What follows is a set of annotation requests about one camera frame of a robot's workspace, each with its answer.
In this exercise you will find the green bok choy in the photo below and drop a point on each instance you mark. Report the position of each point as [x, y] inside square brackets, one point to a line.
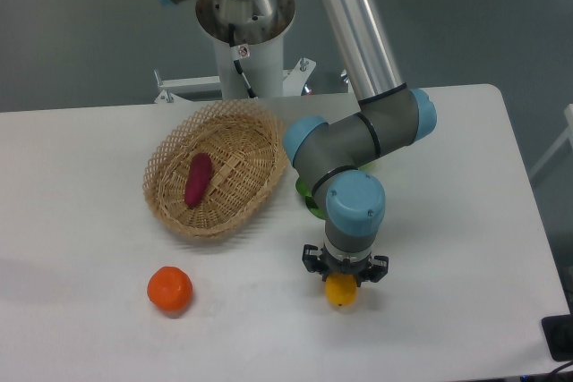
[309, 198]

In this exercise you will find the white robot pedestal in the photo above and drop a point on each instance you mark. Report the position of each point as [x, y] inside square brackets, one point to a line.
[248, 41]

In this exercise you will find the white frame at right edge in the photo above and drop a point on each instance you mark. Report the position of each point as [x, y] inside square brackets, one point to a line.
[555, 153]

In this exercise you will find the woven wicker basket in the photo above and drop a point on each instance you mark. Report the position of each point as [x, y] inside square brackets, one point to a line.
[244, 142]

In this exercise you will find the orange tangerine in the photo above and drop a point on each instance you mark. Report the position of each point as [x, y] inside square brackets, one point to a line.
[170, 289]

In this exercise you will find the purple sweet potato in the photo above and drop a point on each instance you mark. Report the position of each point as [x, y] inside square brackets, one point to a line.
[200, 173]

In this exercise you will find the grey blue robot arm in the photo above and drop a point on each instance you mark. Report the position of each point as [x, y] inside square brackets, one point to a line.
[329, 157]

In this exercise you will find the black device at table edge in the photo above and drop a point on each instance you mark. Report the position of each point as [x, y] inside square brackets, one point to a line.
[557, 331]

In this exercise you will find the yellow mango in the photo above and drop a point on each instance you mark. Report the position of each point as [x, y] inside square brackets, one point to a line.
[340, 289]

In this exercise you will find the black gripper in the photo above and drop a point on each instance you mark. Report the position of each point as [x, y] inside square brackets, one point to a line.
[370, 269]

